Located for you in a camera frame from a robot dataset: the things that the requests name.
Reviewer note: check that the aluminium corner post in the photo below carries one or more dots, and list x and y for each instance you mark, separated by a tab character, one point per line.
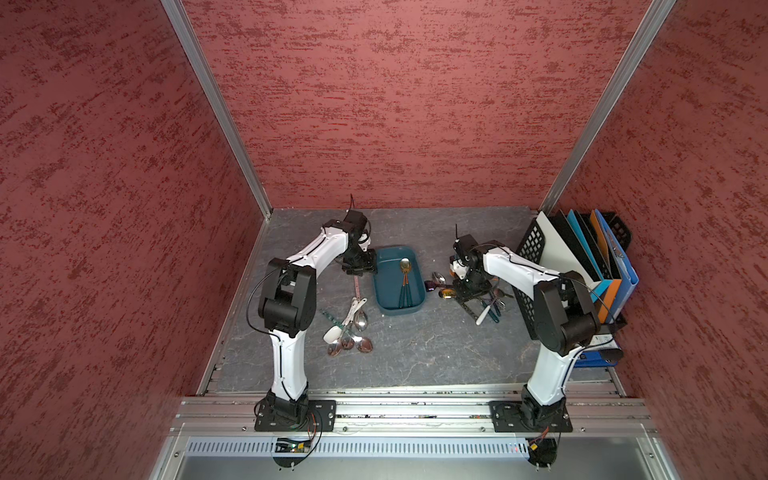
188	39
642	39

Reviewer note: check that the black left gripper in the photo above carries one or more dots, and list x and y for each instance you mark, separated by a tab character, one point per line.
370	264

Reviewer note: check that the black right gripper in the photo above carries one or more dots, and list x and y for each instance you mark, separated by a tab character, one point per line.
463	294

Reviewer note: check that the blue box under rack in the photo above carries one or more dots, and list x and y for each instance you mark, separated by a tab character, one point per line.
599	358

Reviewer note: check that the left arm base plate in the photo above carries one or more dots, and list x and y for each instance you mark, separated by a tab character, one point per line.
277	415

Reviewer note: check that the purple metal spoon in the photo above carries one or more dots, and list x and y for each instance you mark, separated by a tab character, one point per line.
432	285

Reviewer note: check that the teal plastic storage box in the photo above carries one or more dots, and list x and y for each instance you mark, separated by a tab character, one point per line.
388	279

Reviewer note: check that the aluminium front rail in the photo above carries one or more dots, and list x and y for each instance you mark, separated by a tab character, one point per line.
450	415

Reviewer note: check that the gold spoon green handle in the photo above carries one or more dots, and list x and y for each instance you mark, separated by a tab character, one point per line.
407	296
405	265

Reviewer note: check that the orange folder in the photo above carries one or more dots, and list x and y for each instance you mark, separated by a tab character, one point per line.
606	282

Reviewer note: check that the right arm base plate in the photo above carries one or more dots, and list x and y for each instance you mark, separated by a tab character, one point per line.
529	417

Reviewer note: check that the right aluminium corner post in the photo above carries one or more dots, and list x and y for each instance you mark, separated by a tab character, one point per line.
642	39

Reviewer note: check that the white folder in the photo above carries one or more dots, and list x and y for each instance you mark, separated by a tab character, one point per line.
563	251

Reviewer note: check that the left aluminium corner post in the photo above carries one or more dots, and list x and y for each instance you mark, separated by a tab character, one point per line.
188	39

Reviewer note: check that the teal folder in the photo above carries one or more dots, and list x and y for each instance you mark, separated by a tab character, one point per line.
586	236

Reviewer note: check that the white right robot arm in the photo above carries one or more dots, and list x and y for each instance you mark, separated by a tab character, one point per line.
546	385

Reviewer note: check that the blue binder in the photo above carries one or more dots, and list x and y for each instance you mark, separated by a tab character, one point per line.
622	273

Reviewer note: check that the green patterned spoon handle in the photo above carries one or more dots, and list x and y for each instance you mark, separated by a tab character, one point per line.
335	322

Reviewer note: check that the black mesh file rack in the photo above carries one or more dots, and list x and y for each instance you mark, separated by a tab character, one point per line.
561	310

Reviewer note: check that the gold spoon white handle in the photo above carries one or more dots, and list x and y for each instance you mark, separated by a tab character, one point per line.
488	312

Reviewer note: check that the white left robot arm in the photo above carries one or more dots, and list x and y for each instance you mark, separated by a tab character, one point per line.
288	304

